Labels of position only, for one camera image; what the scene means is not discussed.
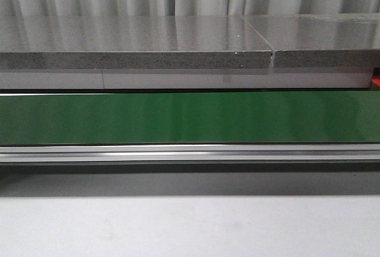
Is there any green conveyor belt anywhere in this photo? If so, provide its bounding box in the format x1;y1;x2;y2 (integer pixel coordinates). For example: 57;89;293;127
1;91;379;145

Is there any aluminium conveyor side rail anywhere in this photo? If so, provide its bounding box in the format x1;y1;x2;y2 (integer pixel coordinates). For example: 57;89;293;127
1;143;379;166

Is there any grey stone countertop slab left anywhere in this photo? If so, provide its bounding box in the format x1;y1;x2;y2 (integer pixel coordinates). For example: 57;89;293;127
1;16;271;70

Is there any red plastic tray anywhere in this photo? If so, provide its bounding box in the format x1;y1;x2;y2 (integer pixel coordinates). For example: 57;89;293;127
370;76;380;91

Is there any grey stone countertop slab right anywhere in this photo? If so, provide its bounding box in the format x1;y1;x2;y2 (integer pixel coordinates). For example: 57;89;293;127
244;13;379;69

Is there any grey stone countertop slab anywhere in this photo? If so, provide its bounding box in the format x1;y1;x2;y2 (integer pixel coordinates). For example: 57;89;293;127
1;16;271;70
244;13;379;69

